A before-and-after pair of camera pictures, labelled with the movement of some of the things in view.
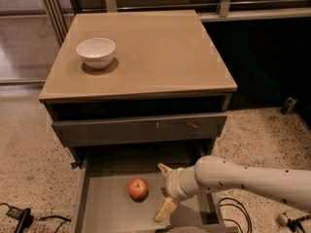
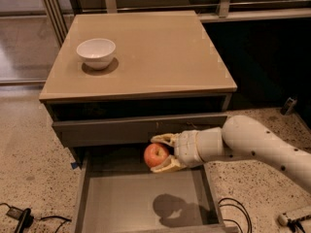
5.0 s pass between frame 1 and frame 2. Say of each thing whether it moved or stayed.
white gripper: moved
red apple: moved
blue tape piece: stayed
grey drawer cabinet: stayed
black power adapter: stayed
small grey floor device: stayed
